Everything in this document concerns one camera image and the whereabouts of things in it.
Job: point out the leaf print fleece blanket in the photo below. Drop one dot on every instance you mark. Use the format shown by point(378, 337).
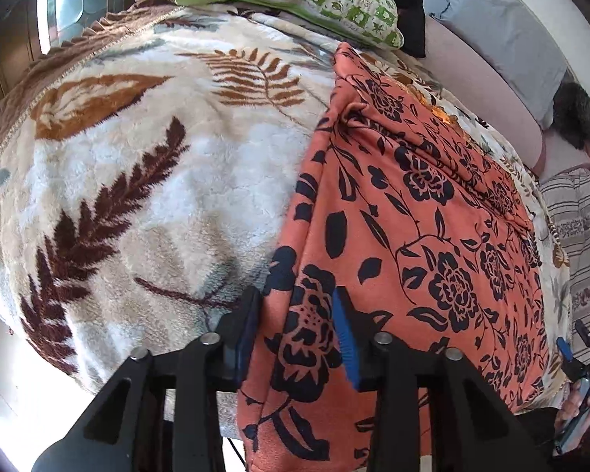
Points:
point(142, 167)

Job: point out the light grey pillow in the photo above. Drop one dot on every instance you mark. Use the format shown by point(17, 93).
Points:
point(501, 24)

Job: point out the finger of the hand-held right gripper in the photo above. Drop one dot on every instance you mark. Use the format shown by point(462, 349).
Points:
point(565, 349)

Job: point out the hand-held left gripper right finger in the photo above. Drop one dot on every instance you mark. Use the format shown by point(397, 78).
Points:
point(346, 341)

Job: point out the dark furry cushion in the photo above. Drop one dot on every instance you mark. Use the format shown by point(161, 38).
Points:
point(580, 113)

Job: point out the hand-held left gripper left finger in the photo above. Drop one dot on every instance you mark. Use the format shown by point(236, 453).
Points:
point(243, 349)

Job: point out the orange black floral garment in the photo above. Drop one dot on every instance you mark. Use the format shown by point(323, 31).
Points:
point(413, 236)

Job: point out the black cloth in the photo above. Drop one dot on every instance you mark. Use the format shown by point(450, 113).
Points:
point(410, 5)

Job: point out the striped floral cushion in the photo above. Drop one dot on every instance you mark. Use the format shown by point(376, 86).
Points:
point(580, 236)

